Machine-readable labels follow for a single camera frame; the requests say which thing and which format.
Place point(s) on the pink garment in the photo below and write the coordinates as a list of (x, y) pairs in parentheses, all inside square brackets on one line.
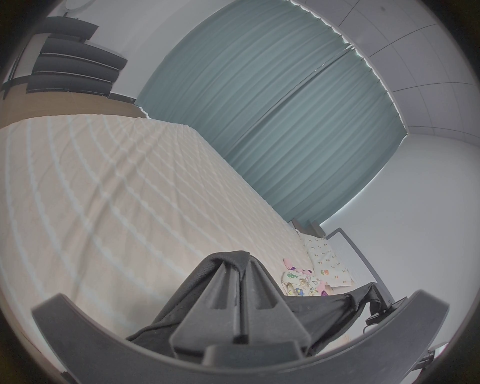
[(288, 262)]

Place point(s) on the white printed pillow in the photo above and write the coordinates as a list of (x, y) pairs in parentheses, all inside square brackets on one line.
[(328, 262)]

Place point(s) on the bed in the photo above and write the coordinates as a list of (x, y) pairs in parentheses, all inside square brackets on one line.
[(112, 210)]

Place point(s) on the black T-shirt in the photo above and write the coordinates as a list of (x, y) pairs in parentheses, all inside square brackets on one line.
[(318, 311)]

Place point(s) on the black chest of drawers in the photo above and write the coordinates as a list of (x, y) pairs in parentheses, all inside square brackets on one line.
[(75, 67)]

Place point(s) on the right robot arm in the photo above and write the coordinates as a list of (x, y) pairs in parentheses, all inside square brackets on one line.
[(386, 311)]

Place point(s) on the grey bedside table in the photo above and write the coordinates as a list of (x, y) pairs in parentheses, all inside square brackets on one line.
[(305, 227)]

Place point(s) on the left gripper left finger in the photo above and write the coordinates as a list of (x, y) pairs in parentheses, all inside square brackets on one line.
[(213, 311)]

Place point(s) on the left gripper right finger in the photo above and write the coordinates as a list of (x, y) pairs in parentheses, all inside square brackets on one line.
[(270, 311)]

